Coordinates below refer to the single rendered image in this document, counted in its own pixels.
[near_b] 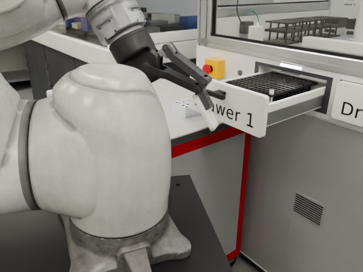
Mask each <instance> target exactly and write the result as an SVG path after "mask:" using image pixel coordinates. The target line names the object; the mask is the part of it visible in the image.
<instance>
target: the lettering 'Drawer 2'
mask: <svg viewBox="0 0 363 272"><path fill-rule="evenodd" d="M345 104H349V105H350V106H351V112H350V113H349V114H346V113H343V111H344V107H345ZM358 111H363V110H362V109H360V110H359V109H358V108H357V111H356V114H355V118H357V114H358ZM352 112H353V106H352V104H350V103H347V102H344V103H343V106H342V111H341V114H344V115H351V114H352Z"/></svg>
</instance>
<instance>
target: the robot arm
mask: <svg viewBox="0 0 363 272"><path fill-rule="evenodd" d="M83 15H85V16H86V18H87V19H88V22H89V24H91V26H92V28H93V30H94V32H95V33H96V35H97V37H98V39H99V40H100V42H101V44H102V45H110V46H109V50H110V52H111V53H112V55H113V57H114V59H115V61H116V62H117V64H115V63H90V64H85V65H82V66H80V67H78V68H76V69H75V70H72V71H70V72H68V73H66V74H65V75H64V76H62V77H61V79H60V80H59V81H58V82H57V83H56V84H55V85H54V87H53V89H52V96H50V97H47V98H43V99H40V100H24V99H21V98H20V96H19V94H18V93H17V91H16V90H15V89H14V88H13V87H12V86H11V85H10V84H9V83H8V82H7V81H6V80H5V79H4V77H3V75H2V74H1V72H0V215H5V214H14V213H20V212H26V211H31V210H46V211H49V212H53V213H57V214H58V218H59V220H60V221H61V222H62V223H63V225H64V228H65V234H66V239H67V243H68V249H69V255H70V261H71V267H70V271H69V272H152V271H151V267H150V265H153V264H156V263H159V262H163V261H167V260H180V259H185V258H187V257H189V255H190V253H191V243H190V241H189V240H188V239H187V238H186V237H184V236H183V235H182V234H181V233H180V231H179V230H178V228H177V227H176V225H175V224H174V222H173V220H172V219H171V217H170V216H169V209H168V199H169V191H170V182H171V137H170V133H169V129H168V126H167V121H166V117H165V113H164V110H163V107H162V104H161V102H160V100H159V97H158V95H157V93H156V91H155V89H154V87H153V85H152V84H151V83H153V82H154V81H156V80H158V79H160V78H161V79H166V80H168V81H170V82H172V83H175V84H177V85H179V86H181V87H183V88H185V89H187V90H189V91H192V92H194V93H195V94H194V95H193V96H192V98H193V100H194V101H195V103H196V105H197V107H198V109H199V110H200V112H201V114H202V116H203V118H204V120H205V122H206V124H207V125H208V127H209V129H210V131H211V132H212V131H214V130H215V129H216V128H217V127H218V125H219V124H218V122H217V120H216V118H215V116H214V114H213V112H212V110H211V108H212V107H213V102H212V100H211V98H210V97H209V95H208V93H207V91H206V87H207V85H208V84H209V83H210V82H211V81H212V77H211V76H210V75H208V74H207V73H206V72H205V71H203V70H202V69H201V68H199V67H198V66H197V65H196V64H194V63H193V62H191V61H190V60H189V59H187V58H186V57H185V56H184V55H182V54H181V53H180V52H179V51H178V50H177V48H176V47H175V45H174V44H173V43H167V44H164V45H163V46H162V48H161V49H160V50H159V51H158V50H157V49H156V47H155V44H154V42H153V40H152V38H151V36H150V34H149V32H148V30H147V29H146V28H144V27H143V26H144V25H145V23H146V18H145V16H144V15H143V13H142V11H141V9H140V7H139V5H138V3H137V2H136V0H0V51H1V50H5V49H8V48H11V47H13V46H16V45H19V44H22V43H24V42H27V41H29V40H31V39H33V38H35V37H37V36H39V35H41V34H43V33H45V32H47V31H49V30H50V29H52V28H53V27H54V26H56V25H57V24H59V23H61V22H63V21H65V20H68V19H70V18H74V17H78V16H83ZM163 56H164V57H165V58H167V59H169V60H170V61H172V62H173V63H174V64H176V65H177V66H178V67H179V68H181V69H182V70H183V71H185V72H186V73H187V74H188V75H190V76H191V77H192V78H193V79H192V78H189V77H187V76H185V75H183V74H181V73H179V72H176V71H174V70H172V69H171V68H170V67H168V66H166V65H163ZM194 79H195V80H194Z"/></svg>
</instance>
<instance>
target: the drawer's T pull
mask: <svg viewBox="0 0 363 272"><path fill-rule="evenodd" d="M206 91H207V93H208V95H209V96H212V97H214V98H217V99H220V100H224V99H225V98H226V97H225V96H226V92H225V91H222V90H216V91H212V90H209V89H207V90H206Z"/></svg>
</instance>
